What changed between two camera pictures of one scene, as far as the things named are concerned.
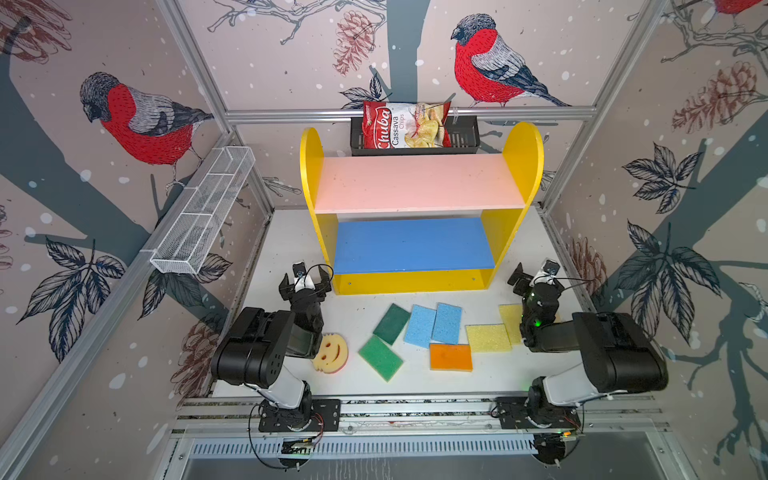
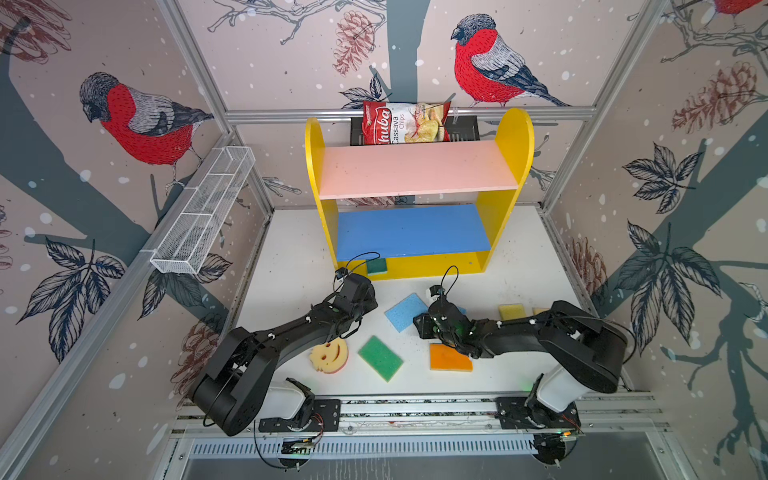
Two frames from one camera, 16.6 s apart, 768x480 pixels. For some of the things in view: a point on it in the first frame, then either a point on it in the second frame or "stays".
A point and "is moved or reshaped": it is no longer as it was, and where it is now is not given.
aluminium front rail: [592, 412] stays
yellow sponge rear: [512, 315] stays
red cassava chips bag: [406, 125] stays
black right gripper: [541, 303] -> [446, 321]
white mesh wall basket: [186, 241] stays
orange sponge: [450, 357] stays
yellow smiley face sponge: [333, 353] stays
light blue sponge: [420, 325] is moved or reshaped
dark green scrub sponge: [390, 326] -> [376, 266]
